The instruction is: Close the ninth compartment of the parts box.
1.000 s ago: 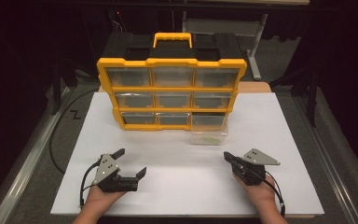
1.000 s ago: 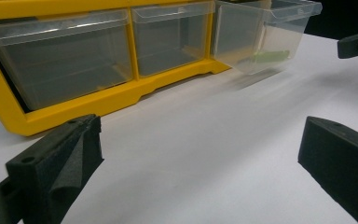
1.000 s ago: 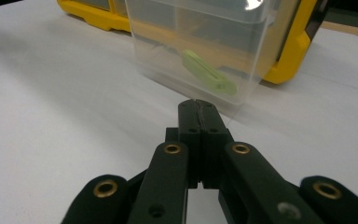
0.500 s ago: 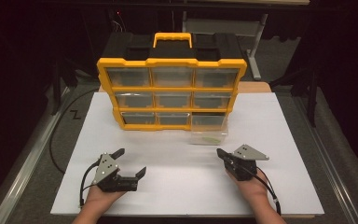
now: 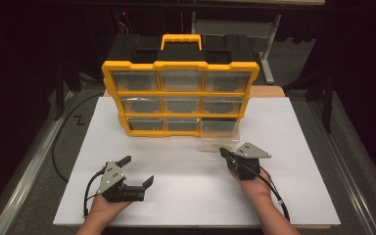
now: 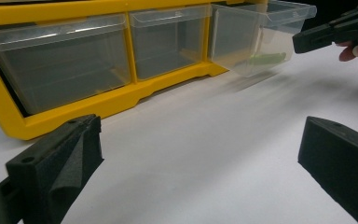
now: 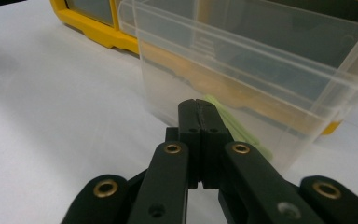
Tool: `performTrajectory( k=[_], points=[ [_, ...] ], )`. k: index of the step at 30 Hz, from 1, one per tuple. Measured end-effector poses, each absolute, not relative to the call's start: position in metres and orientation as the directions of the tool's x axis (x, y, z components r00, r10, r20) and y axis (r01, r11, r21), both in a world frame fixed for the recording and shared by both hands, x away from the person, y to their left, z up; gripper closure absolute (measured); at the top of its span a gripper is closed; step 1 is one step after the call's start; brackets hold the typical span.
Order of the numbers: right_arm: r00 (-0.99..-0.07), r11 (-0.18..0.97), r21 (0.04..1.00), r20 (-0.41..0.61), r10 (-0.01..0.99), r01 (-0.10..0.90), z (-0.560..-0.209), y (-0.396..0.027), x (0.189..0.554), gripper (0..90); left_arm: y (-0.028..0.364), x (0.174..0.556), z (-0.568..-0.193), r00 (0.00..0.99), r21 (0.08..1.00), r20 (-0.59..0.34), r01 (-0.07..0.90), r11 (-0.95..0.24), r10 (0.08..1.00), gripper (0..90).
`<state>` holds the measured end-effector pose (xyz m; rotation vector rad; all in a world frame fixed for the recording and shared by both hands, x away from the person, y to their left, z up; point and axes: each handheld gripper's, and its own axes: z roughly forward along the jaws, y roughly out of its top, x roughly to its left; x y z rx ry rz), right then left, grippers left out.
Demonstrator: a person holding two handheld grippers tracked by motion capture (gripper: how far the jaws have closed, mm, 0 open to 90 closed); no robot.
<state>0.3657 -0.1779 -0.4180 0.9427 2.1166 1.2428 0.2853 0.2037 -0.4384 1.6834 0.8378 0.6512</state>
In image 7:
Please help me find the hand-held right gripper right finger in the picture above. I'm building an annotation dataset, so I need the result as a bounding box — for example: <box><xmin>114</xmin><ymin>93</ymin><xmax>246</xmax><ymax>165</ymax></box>
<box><xmin>200</xmin><ymin>100</ymin><xmax>234</xmax><ymax>189</ymax></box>

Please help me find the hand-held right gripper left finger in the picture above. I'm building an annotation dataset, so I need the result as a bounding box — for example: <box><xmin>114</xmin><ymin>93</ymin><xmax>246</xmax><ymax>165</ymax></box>
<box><xmin>165</xmin><ymin>98</ymin><xmax>203</xmax><ymax>189</ymax></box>

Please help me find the light green plastic stick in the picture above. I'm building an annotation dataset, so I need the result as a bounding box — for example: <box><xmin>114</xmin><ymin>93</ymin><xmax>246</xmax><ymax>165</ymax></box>
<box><xmin>204</xmin><ymin>94</ymin><xmax>274</xmax><ymax>161</ymax></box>

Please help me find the transparent storage bin drawer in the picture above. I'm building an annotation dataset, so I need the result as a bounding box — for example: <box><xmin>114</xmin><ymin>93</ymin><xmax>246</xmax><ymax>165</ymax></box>
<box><xmin>117</xmin><ymin>0</ymin><xmax>358</xmax><ymax>174</ymax></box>

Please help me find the yellow black organizer cabinet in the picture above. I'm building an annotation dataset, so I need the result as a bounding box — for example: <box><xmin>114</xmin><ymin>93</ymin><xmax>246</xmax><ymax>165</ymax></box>
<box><xmin>49</xmin><ymin>0</ymin><xmax>358</xmax><ymax>136</ymax></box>

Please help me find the white table sheet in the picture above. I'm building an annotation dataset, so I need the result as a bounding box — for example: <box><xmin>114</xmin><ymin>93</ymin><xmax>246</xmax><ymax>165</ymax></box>
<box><xmin>0</xmin><ymin>0</ymin><xmax>358</xmax><ymax>224</ymax></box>

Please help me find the grid of clear plastic drawers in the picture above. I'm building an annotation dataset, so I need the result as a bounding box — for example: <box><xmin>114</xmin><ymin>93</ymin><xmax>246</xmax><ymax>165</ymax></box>
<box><xmin>64</xmin><ymin>0</ymin><xmax>120</xmax><ymax>27</ymax></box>

